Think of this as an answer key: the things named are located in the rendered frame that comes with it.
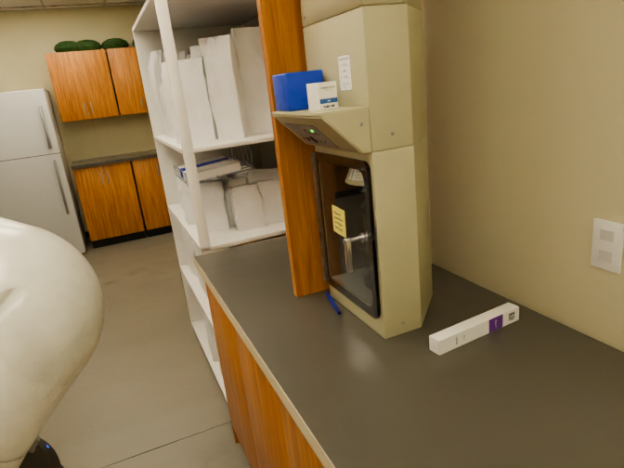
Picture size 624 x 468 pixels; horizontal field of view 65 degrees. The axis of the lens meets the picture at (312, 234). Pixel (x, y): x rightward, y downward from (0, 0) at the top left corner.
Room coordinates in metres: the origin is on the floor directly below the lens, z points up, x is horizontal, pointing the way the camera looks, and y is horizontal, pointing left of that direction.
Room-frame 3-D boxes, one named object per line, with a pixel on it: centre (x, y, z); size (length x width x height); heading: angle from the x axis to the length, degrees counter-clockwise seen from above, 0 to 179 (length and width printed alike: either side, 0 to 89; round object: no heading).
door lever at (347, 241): (1.12, -0.10, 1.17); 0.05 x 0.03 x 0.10; 111
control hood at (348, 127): (1.21, -0.04, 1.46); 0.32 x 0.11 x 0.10; 22
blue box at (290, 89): (1.30, -0.01, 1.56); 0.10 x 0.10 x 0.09; 22
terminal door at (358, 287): (1.23, -0.09, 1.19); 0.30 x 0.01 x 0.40; 21
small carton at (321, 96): (1.17, -0.06, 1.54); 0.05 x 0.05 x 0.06; 30
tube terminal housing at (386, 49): (1.28, -0.21, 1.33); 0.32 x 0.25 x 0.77; 22
